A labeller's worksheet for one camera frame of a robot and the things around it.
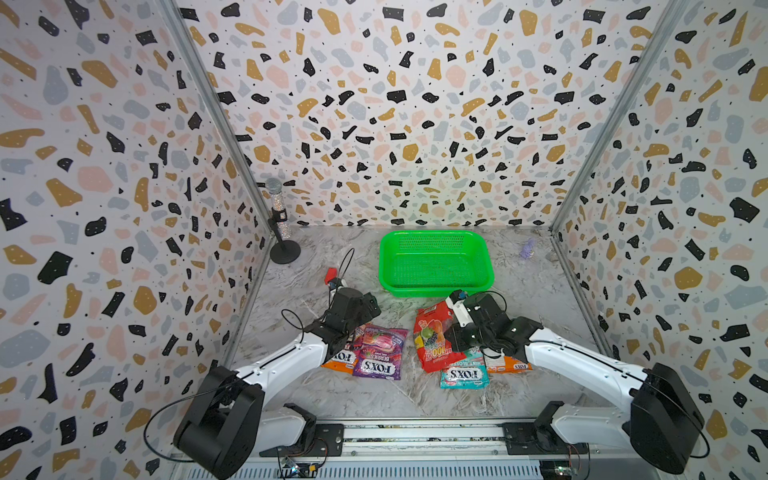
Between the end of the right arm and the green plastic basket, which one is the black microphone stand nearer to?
the green plastic basket

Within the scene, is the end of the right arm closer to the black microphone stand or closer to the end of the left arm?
the end of the left arm

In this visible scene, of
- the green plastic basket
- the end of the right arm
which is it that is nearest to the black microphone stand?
the green plastic basket
